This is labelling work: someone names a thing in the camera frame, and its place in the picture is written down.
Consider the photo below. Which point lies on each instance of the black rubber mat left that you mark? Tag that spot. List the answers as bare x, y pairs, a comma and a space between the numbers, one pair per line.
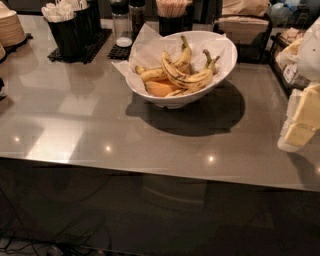
89, 51

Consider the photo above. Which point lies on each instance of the white plastic cutlery bundle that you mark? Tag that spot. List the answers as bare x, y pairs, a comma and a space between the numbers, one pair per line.
59, 12

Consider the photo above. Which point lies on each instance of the stack of paper bowls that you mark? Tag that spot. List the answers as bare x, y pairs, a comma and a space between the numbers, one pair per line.
11, 30

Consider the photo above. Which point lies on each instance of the black stirrer holder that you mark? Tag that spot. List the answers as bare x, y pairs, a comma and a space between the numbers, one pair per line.
168, 26

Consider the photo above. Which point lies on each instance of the glass salt shaker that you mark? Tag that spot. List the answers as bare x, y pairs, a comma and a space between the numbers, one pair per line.
121, 23

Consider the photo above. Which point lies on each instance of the black tea packet rack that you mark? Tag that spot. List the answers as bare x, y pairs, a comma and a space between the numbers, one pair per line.
286, 70

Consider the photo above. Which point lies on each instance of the white paper bowl liner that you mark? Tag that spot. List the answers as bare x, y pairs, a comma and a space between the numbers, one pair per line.
146, 52

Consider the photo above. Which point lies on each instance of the yellow banana bottom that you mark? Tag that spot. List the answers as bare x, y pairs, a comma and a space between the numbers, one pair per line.
160, 88

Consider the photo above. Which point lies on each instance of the brown paper napkins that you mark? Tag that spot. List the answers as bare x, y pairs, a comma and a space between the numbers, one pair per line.
243, 20

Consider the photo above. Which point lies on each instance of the black cutlery holder front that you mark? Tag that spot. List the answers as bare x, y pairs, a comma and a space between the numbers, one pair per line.
66, 37

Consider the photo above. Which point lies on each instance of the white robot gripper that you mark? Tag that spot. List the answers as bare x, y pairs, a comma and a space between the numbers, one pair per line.
310, 58

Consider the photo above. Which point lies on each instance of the spotted yellow banana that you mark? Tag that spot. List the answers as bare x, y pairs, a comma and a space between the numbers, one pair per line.
192, 82

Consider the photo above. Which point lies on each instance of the wooden stirrer sticks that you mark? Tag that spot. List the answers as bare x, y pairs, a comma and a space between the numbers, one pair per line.
172, 8

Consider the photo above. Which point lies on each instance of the black rubber mat centre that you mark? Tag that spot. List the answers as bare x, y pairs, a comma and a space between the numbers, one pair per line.
119, 53

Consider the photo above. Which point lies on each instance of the black cutlery holder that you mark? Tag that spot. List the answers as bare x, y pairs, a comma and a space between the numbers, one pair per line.
88, 22
66, 37

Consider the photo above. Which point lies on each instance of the white ceramic bowl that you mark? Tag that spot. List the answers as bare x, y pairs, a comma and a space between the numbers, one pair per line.
181, 68

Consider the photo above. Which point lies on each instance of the yellow banana front edge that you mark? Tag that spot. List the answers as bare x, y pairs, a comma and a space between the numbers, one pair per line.
175, 92

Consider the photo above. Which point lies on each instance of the dark pepper shaker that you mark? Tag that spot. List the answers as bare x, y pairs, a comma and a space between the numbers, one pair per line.
137, 15

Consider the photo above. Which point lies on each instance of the yellow banana back left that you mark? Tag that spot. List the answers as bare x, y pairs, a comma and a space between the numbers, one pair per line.
160, 74

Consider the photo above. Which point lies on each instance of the black cutlery holder rear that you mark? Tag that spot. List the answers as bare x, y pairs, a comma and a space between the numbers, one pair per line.
88, 22

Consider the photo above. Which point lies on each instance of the black napkin holder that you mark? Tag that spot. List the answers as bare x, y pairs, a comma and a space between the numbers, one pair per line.
254, 52

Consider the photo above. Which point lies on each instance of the black rubber mat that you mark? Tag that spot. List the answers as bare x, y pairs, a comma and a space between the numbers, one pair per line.
119, 53
89, 51

